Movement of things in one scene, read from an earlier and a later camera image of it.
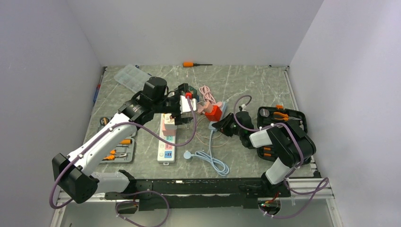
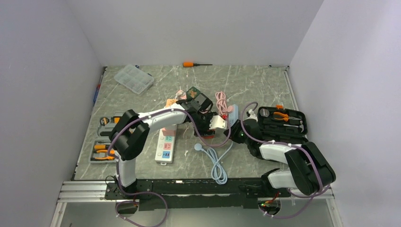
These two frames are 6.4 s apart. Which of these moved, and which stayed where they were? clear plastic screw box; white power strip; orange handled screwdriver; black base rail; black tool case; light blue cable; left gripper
Moved: light blue cable; left gripper
Stayed: clear plastic screw box; white power strip; orange handled screwdriver; black tool case; black base rail
